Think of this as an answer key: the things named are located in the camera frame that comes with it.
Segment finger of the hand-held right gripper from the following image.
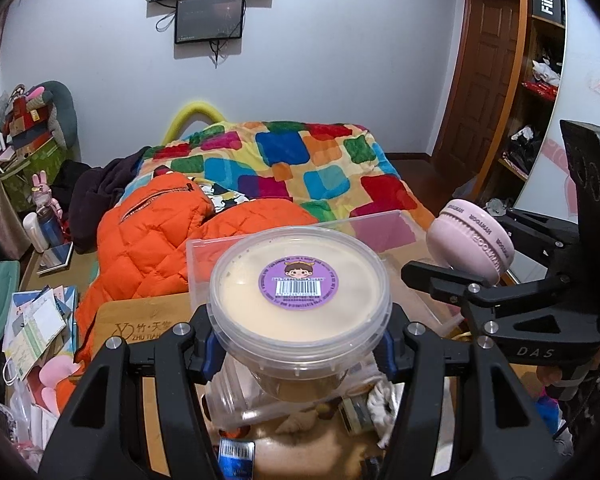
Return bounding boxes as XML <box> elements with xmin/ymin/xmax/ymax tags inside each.
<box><xmin>495</xmin><ymin>207</ymin><xmax>581</xmax><ymax>281</ymax></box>
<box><xmin>401</xmin><ymin>259</ymin><xmax>600</xmax><ymax>348</ymax></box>

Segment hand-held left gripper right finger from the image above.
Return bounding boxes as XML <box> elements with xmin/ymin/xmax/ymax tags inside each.
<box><xmin>375</xmin><ymin>305</ymin><xmax>573</xmax><ymax>480</ymax></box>

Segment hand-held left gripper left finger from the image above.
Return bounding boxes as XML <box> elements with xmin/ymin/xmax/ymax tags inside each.
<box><xmin>35</xmin><ymin>305</ymin><xmax>231</xmax><ymax>480</ymax></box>

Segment white cloth pouch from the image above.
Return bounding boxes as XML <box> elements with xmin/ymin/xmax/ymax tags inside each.
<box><xmin>367</xmin><ymin>380</ymin><xmax>406</xmax><ymax>446</ymax></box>

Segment pink round case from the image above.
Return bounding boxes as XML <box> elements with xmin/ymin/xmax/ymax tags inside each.
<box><xmin>426</xmin><ymin>199</ymin><xmax>515</xmax><ymax>286</ymax></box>

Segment clear plastic storage box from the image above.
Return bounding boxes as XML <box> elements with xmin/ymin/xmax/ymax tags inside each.
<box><xmin>186</xmin><ymin>210</ymin><xmax>463</xmax><ymax>433</ymax></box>

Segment round plastic tub purple label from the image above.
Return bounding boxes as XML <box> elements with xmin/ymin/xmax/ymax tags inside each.
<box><xmin>207</xmin><ymin>227</ymin><xmax>392</xmax><ymax>402</ymax></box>

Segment wooden desktop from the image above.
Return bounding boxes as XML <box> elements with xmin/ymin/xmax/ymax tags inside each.
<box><xmin>75</xmin><ymin>290</ymin><xmax>481</xmax><ymax>480</ymax></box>

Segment blue barcode packet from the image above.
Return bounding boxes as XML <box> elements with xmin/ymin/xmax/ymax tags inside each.
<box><xmin>217</xmin><ymin>437</ymin><xmax>256</xmax><ymax>480</ymax></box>

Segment orange puffer jacket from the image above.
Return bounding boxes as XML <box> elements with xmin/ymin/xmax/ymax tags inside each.
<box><xmin>75</xmin><ymin>172</ymin><xmax>321</xmax><ymax>361</ymax></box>

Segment red packets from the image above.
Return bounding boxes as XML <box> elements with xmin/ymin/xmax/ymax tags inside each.
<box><xmin>522</xmin><ymin>80</ymin><xmax>558</xmax><ymax>103</ymax></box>

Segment black white printed cloth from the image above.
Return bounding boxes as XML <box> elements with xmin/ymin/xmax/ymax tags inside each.
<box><xmin>197</xmin><ymin>182</ymin><xmax>253</xmax><ymax>216</ymax></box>

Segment pink plush toy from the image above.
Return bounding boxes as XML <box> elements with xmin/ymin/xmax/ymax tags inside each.
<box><xmin>39</xmin><ymin>357</ymin><xmax>83</xmax><ymax>413</ymax></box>

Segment white plastic bag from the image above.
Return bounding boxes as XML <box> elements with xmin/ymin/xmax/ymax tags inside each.
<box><xmin>532</xmin><ymin>59</ymin><xmax>562</xmax><ymax>86</ymax></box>

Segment brown wooden door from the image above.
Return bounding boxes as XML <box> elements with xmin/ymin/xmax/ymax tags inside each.
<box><xmin>430</xmin><ymin>0</ymin><xmax>523</xmax><ymax>161</ymax></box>

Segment pile of paper booklets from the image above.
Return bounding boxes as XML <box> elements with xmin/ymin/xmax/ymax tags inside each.
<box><xmin>2</xmin><ymin>285</ymin><xmax>78</xmax><ymax>386</ymax></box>

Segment tablet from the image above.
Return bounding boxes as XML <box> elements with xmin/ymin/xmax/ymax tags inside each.
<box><xmin>36</xmin><ymin>241</ymin><xmax>75</xmax><ymax>276</ymax></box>

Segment colourful patchwork blanket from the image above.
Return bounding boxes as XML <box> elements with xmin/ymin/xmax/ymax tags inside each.
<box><xmin>140</xmin><ymin>120</ymin><xmax>438</xmax><ymax>261</ymax></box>

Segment dark cloth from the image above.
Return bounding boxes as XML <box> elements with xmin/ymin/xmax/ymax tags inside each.
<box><xmin>55</xmin><ymin>145</ymin><xmax>153</xmax><ymax>253</ymax></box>

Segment blue bottle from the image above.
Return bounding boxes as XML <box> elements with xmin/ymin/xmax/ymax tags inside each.
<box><xmin>37</xmin><ymin>205</ymin><xmax>66</xmax><ymax>248</ymax></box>

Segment wooden wardrobe shelf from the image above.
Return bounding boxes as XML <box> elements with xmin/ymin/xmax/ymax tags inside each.
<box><xmin>480</xmin><ymin>0</ymin><xmax>568</xmax><ymax>211</ymax></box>

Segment pile of clear plastic bags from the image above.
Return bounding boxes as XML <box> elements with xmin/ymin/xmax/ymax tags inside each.
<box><xmin>0</xmin><ymin>385</ymin><xmax>61</xmax><ymax>461</ymax></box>

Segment white bottle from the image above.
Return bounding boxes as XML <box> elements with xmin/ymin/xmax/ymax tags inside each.
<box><xmin>22</xmin><ymin>211</ymin><xmax>51</xmax><ymax>253</ymax></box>

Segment black box white print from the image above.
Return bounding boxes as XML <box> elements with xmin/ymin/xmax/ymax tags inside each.
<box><xmin>530</xmin><ymin>0</ymin><xmax>566</xmax><ymax>28</ymax></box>

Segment pink rabbit toy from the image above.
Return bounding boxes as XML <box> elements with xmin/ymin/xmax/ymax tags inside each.
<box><xmin>31</xmin><ymin>170</ymin><xmax>63</xmax><ymax>221</ymax></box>

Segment yellow foam tube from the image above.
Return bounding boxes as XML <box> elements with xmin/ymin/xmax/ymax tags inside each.
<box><xmin>161</xmin><ymin>101</ymin><xmax>231</xmax><ymax>143</ymax></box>

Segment green storage box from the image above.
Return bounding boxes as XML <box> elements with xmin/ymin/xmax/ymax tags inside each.
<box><xmin>0</xmin><ymin>137</ymin><xmax>68</xmax><ymax>211</ymax></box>

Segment grey cushion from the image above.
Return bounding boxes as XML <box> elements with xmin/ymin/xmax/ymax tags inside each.
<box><xmin>10</xmin><ymin>80</ymin><xmax>78</xmax><ymax>151</ymax></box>

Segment stack of colourful boxes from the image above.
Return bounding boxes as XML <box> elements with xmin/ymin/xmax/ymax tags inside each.
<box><xmin>0</xmin><ymin>87</ymin><xmax>56</xmax><ymax>151</ymax></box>

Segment small black wall monitor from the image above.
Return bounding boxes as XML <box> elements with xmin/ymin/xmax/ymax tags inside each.
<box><xmin>174</xmin><ymin>0</ymin><xmax>246</xmax><ymax>45</ymax></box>

